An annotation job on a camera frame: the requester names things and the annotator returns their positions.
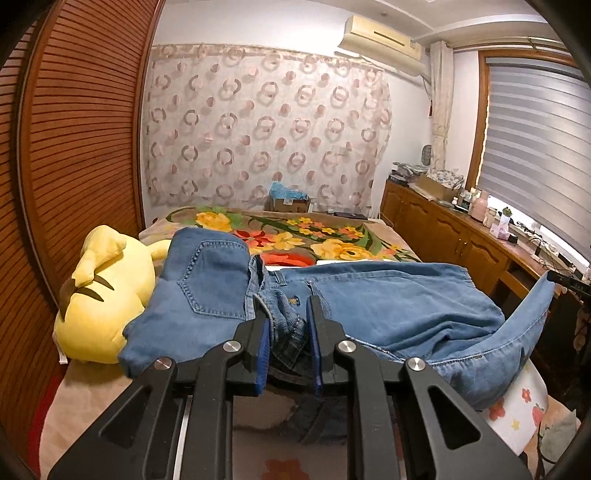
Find blue denim jeans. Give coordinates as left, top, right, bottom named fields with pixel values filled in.
left=256, top=261, right=555, bottom=410

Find folded blue denim garment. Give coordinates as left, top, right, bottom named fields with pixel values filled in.
left=118, top=227, right=263, bottom=378

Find brown louvered wardrobe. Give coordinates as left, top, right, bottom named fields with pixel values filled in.
left=1, top=0, right=163, bottom=468

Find white air conditioner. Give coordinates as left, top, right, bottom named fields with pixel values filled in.
left=339, top=15, right=427, bottom=77

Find yellow plush toy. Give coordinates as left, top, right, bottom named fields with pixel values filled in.
left=52, top=225, right=170, bottom=364

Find pink circle pattern curtain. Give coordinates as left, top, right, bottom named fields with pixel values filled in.
left=142, top=44, right=392, bottom=214

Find grey zebra window blind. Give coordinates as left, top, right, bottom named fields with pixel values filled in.
left=477, top=56, right=590, bottom=259

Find beige side curtain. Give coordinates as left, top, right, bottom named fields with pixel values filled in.
left=430, top=41, right=455, bottom=171

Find cardboard box on sideboard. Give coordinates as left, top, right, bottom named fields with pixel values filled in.
left=415, top=175, right=461, bottom=202

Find white strawberry print quilt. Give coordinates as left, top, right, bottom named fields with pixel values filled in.
left=481, top=360, right=549, bottom=455

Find cardboard box with blue cloth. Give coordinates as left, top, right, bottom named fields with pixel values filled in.
left=269, top=181, right=310, bottom=213

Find grey cloth on floor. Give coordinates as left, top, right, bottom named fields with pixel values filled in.
left=535, top=411, right=578, bottom=479

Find pink bottle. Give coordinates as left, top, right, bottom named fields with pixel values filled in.
left=469, top=191, right=489, bottom=223

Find wooden sideboard cabinet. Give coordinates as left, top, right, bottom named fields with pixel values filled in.
left=379, top=179, right=565, bottom=305

